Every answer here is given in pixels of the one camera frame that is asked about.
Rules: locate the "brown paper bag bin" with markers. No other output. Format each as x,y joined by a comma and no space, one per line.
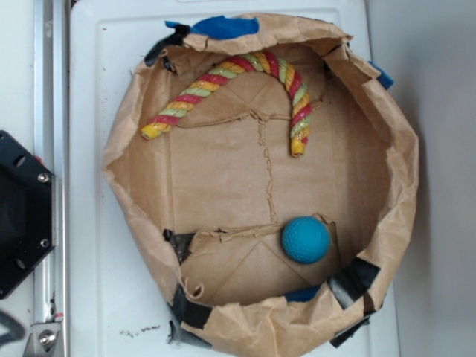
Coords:
220,143

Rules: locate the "blue foam piece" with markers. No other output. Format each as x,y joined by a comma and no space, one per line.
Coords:
220,27

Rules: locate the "metal corner bracket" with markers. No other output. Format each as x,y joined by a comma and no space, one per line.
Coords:
45,340

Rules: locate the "aluminium extrusion rail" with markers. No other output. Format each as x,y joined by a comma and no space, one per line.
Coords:
50,143

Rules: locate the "blue dimpled ball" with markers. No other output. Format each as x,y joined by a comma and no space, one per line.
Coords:
305,239

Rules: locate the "white plastic tray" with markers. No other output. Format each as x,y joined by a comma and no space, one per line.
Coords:
114,307

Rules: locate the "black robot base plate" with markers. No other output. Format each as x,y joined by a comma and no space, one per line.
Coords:
26,213

